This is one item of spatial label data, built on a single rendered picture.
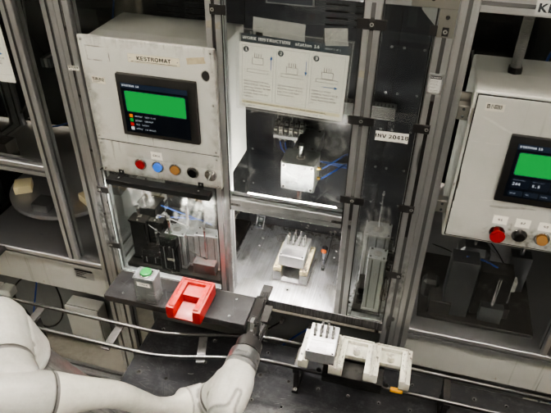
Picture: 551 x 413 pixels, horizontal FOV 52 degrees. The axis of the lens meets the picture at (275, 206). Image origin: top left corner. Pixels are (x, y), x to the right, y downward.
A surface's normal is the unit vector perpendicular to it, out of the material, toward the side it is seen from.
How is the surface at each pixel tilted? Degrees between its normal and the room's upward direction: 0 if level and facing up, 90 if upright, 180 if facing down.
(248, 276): 0
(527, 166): 90
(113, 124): 90
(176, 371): 0
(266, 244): 0
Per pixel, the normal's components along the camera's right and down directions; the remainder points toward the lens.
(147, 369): 0.01, -0.81
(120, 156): -0.26, 0.57
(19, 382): 0.51, -0.72
